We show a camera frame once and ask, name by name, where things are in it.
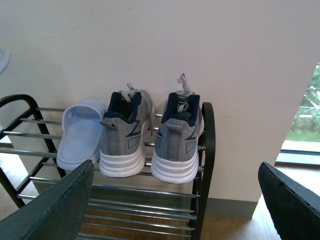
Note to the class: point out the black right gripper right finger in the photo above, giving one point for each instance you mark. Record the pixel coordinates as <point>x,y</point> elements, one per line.
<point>294,209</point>

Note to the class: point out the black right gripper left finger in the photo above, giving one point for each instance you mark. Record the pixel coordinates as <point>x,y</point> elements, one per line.
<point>57,213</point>

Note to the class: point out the black metal shoe rack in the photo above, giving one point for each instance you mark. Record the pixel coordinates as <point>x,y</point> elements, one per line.
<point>117,209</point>

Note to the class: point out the light blue slipper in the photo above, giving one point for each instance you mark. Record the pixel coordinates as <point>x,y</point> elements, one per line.
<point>81,133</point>
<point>5,56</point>

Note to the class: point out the grey sneaker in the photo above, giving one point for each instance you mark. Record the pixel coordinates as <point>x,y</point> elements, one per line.
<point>122,150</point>
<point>175,158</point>

